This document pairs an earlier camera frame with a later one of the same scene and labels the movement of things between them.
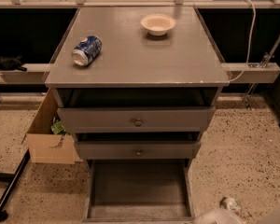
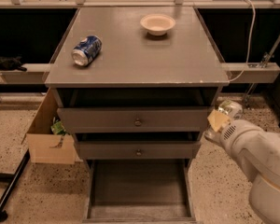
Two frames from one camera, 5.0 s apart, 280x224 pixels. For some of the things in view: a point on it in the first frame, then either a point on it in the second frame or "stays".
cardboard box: (47, 147) stays
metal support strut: (269, 55) stays
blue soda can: (87, 50) stays
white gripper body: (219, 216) to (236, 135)
